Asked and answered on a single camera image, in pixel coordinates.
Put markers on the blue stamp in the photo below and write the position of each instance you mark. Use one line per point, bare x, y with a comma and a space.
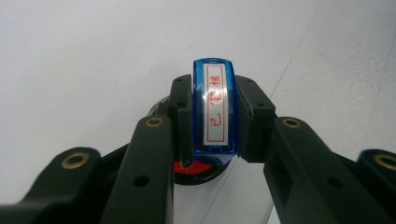
214, 109

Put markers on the round red ink pad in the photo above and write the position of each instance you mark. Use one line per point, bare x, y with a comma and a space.
199, 179

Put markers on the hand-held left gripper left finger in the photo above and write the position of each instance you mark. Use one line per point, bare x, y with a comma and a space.
182, 124

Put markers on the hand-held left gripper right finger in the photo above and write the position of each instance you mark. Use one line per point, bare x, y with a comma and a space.
258, 124

